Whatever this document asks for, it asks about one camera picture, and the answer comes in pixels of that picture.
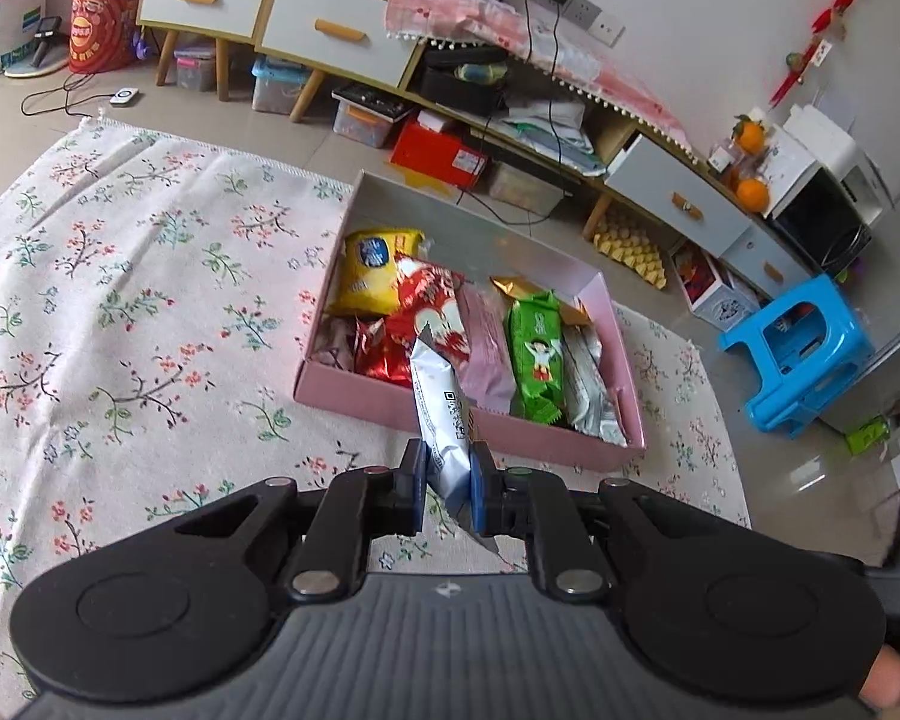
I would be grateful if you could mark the stack of papers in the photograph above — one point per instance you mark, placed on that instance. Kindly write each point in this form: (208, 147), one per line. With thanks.
(555, 131)

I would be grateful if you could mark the black flat device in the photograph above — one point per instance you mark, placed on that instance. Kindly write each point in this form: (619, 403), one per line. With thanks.
(371, 99)

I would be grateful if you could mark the red white carton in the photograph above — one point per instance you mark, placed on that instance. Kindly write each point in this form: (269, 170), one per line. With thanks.
(716, 292)

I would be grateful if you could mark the gold orange snack packet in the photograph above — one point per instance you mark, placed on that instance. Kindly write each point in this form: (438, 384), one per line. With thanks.
(514, 286)

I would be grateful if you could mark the black case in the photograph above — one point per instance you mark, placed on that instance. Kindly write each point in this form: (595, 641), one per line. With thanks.
(457, 86)

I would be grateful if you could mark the clear storage box blue lid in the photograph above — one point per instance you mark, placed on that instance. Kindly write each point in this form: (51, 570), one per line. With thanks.
(279, 86)

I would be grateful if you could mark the white small device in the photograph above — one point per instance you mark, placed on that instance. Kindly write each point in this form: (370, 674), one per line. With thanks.
(125, 97)

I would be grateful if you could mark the red shopping bag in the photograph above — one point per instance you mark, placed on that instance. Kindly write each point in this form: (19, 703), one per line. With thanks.
(97, 22)

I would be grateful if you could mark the green snack packet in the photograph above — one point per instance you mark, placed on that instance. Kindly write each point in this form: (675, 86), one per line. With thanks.
(536, 360)

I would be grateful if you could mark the wooden cabinet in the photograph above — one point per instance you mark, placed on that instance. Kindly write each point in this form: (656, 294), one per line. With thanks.
(167, 52)

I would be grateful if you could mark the small clear storage box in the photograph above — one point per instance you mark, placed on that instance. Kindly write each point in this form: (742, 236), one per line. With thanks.
(195, 69)

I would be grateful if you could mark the yellow snack packet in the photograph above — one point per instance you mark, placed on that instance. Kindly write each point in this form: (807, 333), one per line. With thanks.
(371, 270)

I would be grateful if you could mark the yellow patterned tray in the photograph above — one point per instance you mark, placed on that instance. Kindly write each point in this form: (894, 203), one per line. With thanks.
(630, 247)

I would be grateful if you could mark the red flat box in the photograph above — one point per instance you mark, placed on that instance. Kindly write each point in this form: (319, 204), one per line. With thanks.
(435, 150)

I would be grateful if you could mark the orange fruit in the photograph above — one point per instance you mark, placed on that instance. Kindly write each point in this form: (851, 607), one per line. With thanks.
(752, 193)
(750, 136)

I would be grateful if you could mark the white wall socket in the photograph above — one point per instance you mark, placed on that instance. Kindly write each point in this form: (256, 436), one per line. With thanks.
(585, 11)
(607, 30)

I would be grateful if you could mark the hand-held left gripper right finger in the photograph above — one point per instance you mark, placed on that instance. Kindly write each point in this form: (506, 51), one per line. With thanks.
(480, 487)

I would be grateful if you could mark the white microwave oven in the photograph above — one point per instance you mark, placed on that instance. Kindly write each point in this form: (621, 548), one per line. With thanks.
(825, 187)

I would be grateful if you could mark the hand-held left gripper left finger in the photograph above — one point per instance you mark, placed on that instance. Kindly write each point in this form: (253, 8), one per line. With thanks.
(418, 480)

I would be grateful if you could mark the green small box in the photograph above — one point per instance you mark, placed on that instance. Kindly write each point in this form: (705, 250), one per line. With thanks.
(866, 436)

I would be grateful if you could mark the pink cardboard box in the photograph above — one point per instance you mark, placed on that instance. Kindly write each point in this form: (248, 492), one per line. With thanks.
(345, 394)

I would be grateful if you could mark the pink snack packet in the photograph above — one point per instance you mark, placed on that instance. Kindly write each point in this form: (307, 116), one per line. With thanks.
(487, 352)

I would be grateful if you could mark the mauve snack packet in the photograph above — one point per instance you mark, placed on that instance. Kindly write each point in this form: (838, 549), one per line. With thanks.
(334, 345)

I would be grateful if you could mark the silver white snack packet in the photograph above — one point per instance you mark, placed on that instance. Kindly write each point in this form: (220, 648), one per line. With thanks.
(442, 420)

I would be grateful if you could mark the red snack packet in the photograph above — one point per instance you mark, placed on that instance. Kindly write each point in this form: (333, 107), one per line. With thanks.
(427, 307)

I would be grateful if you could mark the pink printed cloth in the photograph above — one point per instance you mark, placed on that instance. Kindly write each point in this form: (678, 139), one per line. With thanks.
(450, 4)

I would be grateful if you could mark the blue plastic stool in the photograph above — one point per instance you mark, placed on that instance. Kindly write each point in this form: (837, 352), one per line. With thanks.
(832, 360)

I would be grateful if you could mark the floral printed cloth mat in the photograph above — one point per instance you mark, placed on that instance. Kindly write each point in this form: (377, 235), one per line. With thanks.
(120, 277)

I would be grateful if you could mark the dark red shiny packet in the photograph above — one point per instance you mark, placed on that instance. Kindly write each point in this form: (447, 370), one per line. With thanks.
(379, 360)

